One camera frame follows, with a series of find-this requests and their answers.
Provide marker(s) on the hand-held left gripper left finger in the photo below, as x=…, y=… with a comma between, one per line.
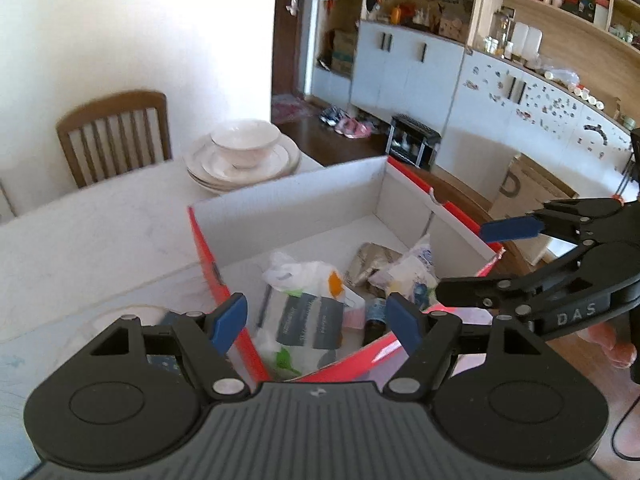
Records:
x=227, y=320

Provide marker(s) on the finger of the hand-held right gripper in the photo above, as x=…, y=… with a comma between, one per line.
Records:
x=475, y=291
x=510, y=230

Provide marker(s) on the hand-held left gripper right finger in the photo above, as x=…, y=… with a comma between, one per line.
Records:
x=405, y=322

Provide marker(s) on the small dark bottle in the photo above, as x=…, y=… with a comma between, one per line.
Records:
x=374, y=317

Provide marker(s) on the pink packet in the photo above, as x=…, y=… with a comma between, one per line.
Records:
x=354, y=319

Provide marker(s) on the white printed plastic packet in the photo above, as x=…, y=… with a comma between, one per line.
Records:
x=410, y=270

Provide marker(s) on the silver foil snack bag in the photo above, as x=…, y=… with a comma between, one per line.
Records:
x=370, y=260

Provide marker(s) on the grey white tissue pack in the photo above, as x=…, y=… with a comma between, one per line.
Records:
x=305, y=320

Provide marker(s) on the white plastic bag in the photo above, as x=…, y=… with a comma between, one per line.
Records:
x=290, y=270

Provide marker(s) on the red cardboard box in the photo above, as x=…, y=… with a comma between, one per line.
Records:
x=325, y=200

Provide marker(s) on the white marble desktop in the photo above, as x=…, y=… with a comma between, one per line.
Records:
x=100, y=240

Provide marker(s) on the person's right hand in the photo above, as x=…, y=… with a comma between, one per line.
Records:
x=607, y=335

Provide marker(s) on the large printed cardboard box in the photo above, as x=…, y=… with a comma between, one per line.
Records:
x=530, y=185

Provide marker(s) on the black heater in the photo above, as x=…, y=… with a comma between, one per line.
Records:
x=415, y=132

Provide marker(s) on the pink shoes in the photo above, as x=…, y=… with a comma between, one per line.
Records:
x=355, y=127

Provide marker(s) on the grey and wood cabinet unit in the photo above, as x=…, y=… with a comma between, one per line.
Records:
x=400, y=75

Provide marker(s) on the white canisters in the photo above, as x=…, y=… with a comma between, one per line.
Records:
x=526, y=40

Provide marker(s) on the dark shoes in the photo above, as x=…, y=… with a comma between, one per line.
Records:
x=331, y=116

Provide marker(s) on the pink door mat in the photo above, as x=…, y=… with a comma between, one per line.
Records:
x=292, y=109

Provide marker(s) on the wooden slatted chair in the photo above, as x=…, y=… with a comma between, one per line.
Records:
x=115, y=110

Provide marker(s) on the cardboard box in cabinet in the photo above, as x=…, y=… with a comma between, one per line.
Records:
x=344, y=52

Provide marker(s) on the orange bottle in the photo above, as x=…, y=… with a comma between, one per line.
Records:
x=396, y=15

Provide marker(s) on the dark brown door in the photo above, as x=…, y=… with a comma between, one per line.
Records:
x=290, y=50

